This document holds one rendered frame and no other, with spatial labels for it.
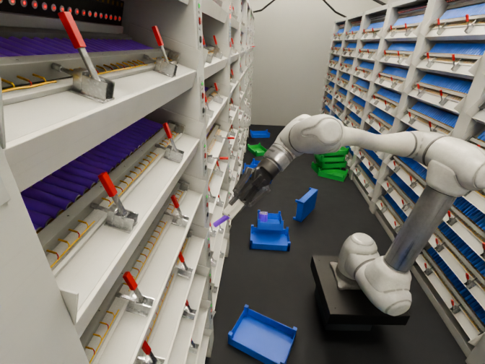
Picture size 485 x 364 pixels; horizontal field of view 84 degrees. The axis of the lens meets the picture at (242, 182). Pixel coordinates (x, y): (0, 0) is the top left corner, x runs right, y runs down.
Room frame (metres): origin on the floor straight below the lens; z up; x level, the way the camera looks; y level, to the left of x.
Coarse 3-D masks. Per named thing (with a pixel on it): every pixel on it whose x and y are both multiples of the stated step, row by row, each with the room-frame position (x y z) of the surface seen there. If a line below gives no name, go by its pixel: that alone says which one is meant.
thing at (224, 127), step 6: (216, 120) 1.48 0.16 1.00; (222, 126) 1.48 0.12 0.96; (228, 126) 1.48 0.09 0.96; (222, 132) 1.44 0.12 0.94; (216, 144) 1.24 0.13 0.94; (222, 144) 1.27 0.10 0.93; (216, 150) 1.17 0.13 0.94; (216, 156) 1.11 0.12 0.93; (210, 168) 0.87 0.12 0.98; (210, 174) 0.93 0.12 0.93
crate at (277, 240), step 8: (256, 232) 1.77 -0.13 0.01; (264, 232) 1.77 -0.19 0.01; (272, 232) 1.76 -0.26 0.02; (280, 232) 1.76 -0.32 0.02; (288, 232) 1.72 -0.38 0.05; (256, 240) 1.67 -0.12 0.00; (264, 240) 1.67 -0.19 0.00; (272, 240) 1.67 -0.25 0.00; (280, 240) 1.67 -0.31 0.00; (288, 240) 1.66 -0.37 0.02; (256, 248) 1.57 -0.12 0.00; (264, 248) 1.57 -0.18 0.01; (272, 248) 1.57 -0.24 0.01; (280, 248) 1.56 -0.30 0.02; (288, 248) 1.56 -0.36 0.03
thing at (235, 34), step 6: (234, 0) 2.18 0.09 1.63; (240, 0) 2.20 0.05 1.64; (234, 6) 2.18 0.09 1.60; (240, 24) 2.24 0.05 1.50; (234, 30) 2.18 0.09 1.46; (234, 36) 2.18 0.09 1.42; (234, 42) 2.18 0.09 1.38; (234, 66) 2.18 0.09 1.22; (234, 96) 2.18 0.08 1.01; (234, 120) 2.18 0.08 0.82
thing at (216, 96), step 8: (208, 80) 1.48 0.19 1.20; (208, 88) 1.43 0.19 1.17; (216, 88) 1.29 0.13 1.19; (224, 88) 1.48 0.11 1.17; (208, 96) 1.29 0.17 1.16; (216, 96) 1.29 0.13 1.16; (224, 96) 1.47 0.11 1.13; (208, 104) 1.17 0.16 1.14; (216, 104) 1.25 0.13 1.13; (224, 104) 1.40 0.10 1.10; (208, 112) 1.02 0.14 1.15; (216, 112) 1.12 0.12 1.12; (208, 120) 0.87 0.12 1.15; (208, 128) 0.93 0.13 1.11
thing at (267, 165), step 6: (264, 162) 0.84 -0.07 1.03; (270, 162) 0.83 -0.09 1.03; (258, 168) 0.83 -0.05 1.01; (264, 168) 0.82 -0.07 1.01; (270, 168) 0.82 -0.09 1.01; (276, 168) 0.83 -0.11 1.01; (252, 174) 0.83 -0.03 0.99; (258, 174) 0.82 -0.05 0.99; (264, 174) 0.83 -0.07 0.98; (270, 174) 0.82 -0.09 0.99; (276, 174) 0.83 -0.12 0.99; (252, 180) 0.82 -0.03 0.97; (270, 180) 0.84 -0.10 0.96
